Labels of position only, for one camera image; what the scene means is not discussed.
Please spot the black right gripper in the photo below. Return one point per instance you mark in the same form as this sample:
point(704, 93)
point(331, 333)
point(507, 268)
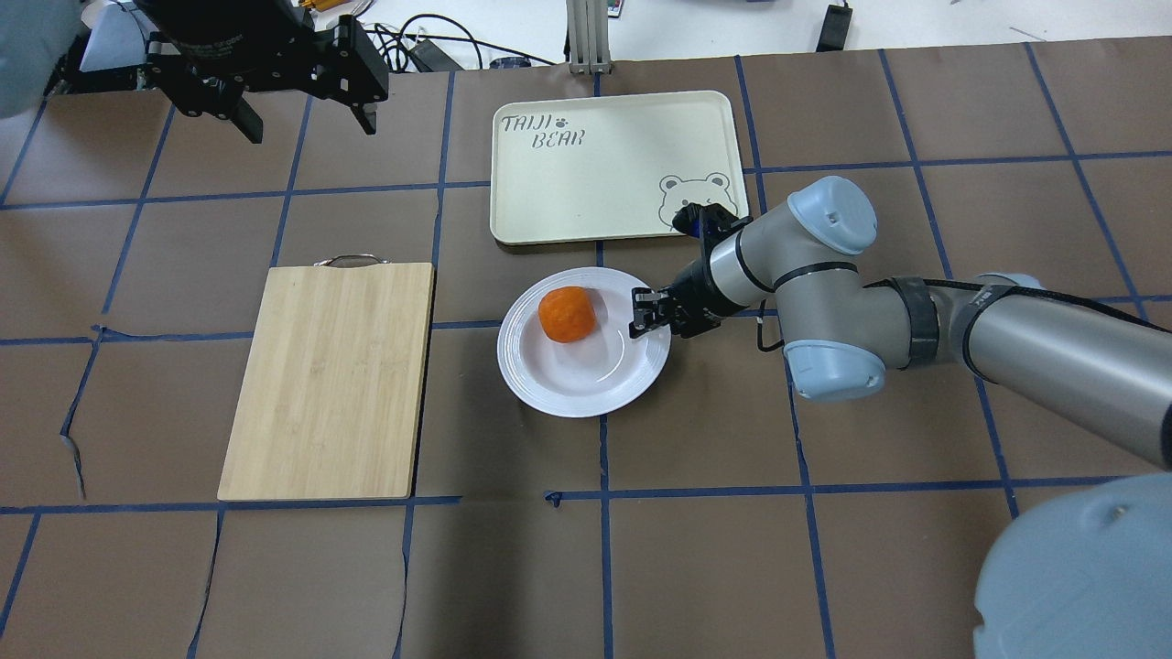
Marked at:
point(697, 288)

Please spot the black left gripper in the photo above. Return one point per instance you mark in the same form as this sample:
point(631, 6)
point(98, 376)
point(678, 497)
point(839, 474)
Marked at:
point(224, 32)

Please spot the white round plate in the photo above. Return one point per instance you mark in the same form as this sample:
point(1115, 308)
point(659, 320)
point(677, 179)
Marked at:
point(589, 377)

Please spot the orange fruit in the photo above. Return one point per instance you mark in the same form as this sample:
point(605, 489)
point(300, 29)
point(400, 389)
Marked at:
point(567, 314)

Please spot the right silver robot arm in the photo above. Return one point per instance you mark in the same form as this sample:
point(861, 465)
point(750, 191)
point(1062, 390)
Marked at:
point(1082, 576)

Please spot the cream bear tray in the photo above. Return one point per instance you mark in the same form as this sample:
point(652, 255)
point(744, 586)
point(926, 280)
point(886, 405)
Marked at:
point(612, 167)

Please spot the bamboo cutting board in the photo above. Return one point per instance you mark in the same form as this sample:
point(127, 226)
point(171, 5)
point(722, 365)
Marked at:
point(331, 397)

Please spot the black power adapter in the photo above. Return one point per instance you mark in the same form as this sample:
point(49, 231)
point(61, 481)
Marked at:
point(835, 27)

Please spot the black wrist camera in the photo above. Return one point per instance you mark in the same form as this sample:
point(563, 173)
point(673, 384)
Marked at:
point(712, 222)

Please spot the aluminium frame post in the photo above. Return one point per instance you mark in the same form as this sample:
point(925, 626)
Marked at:
point(589, 37)

